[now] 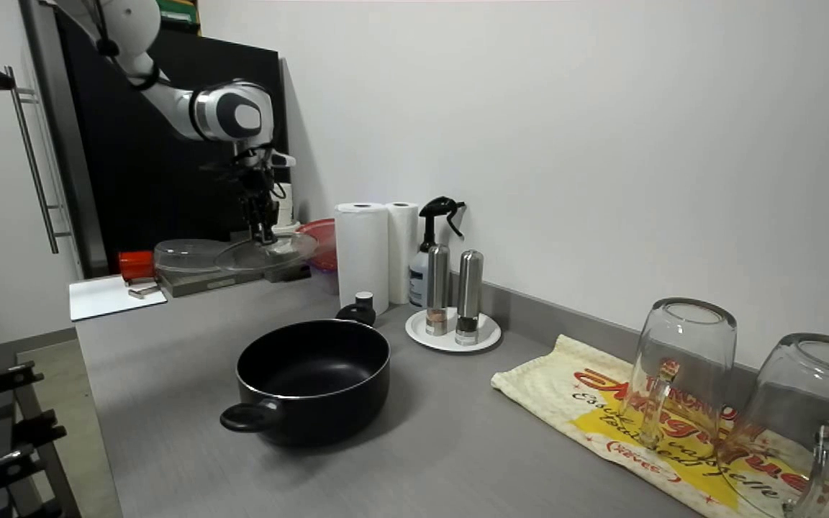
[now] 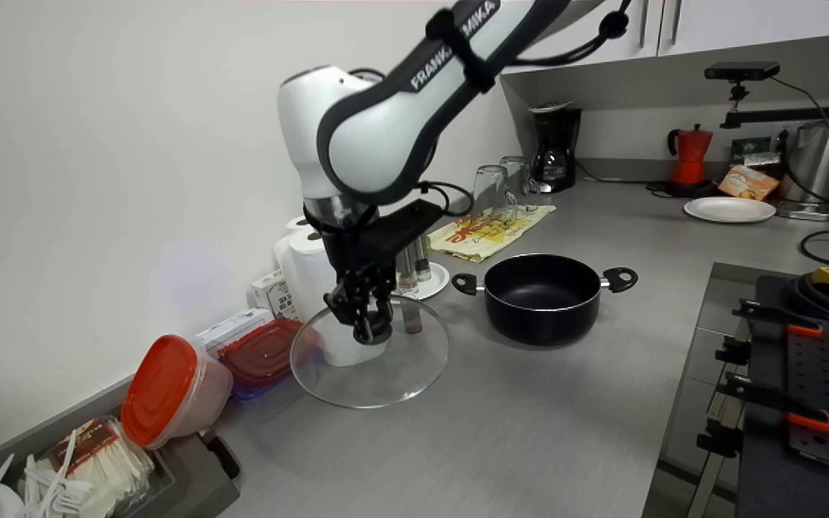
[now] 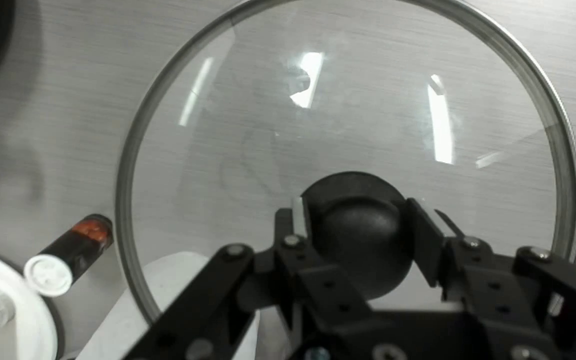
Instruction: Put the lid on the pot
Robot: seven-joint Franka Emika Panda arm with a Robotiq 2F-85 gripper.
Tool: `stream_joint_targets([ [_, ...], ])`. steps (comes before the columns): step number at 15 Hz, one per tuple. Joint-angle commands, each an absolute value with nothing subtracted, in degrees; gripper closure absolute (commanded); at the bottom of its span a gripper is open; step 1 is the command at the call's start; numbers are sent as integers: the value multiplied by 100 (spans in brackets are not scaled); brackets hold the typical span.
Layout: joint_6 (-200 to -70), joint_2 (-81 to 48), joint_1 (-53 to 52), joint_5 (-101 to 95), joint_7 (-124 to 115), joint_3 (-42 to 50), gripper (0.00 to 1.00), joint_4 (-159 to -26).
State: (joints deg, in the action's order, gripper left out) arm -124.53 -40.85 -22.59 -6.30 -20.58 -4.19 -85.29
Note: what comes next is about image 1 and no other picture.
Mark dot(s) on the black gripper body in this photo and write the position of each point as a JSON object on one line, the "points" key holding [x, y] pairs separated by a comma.
{"points": [[263, 172]]}

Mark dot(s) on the white sheet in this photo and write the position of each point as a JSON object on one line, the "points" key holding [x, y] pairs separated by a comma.
{"points": [[113, 298]]}

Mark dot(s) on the clear drinking glass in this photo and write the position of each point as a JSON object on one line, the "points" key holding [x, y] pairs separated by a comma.
{"points": [[818, 403], [684, 375]]}

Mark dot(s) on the small brown bottle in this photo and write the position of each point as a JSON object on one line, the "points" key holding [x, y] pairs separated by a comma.
{"points": [[365, 299]]}

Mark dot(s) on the grey plastic tray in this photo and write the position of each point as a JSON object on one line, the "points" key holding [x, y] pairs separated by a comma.
{"points": [[194, 283]]}

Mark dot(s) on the small clear glass bottle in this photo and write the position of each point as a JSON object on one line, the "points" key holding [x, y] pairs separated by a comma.
{"points": [[818, 479]]}

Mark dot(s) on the black cooking pot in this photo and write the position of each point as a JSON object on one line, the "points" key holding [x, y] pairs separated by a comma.
{"points": [[310, 403]]}

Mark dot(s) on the small white saucer plate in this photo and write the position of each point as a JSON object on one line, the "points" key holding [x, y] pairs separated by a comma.
{"points": [[489, 334]]}

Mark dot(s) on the large black panel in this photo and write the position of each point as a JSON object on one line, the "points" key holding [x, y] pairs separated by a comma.
{"points": [[145, 181]]}

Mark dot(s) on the small red box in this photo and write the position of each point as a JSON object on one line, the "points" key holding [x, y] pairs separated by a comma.
{"points": [[138, 264]]}

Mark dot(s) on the steel spice grinder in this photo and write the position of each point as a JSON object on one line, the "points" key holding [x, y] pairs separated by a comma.
{"points": [[470, 289], [440, 283]]}

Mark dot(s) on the translucent white bowl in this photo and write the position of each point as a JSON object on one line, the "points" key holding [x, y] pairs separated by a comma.
{"points": [[189, 256]]}

